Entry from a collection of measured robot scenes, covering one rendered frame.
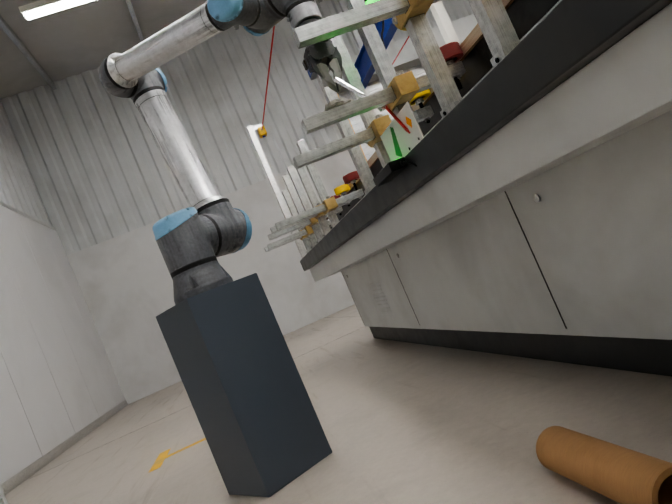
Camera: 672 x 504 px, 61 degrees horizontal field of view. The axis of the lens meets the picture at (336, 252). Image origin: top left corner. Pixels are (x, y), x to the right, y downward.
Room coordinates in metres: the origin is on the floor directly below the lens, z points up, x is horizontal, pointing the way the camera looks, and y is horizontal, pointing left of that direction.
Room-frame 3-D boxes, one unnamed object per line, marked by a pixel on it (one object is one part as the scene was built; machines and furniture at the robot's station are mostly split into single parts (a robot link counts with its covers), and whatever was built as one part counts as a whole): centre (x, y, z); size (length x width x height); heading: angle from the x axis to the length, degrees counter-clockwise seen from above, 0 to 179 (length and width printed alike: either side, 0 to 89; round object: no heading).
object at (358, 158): (1.94, -0.20, 0.93); 0.05 x 0.04 x 0.45; 11
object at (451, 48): (1.43, -0.45, 0.85); 0.08 x 0.08 x 0.11
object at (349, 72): (1.68, -0.25, 0.93); 0.03 x 0.03 x 0.48; 11
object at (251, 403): (1.79, 0.43, 0.30); 0.25 x 0.25 x 0.60; 41
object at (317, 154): (1.64, -0.21, 0.83); 0.43 x 0.03 x 0.04; 101
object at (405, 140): (1.46, -0.27, 0.75); 0.26 x 0.01 x 0.10; 11
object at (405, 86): (1.42, -0.30, 0.85); 0.13 x 0.06 x 0.05; 11
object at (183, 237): (1.80, 0.42, 0.79); 0.17 x 0.15 x 0.18; 147
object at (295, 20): (1.60, -0.18, 1.20); 0.10 x 0.09 x 0.05; 101
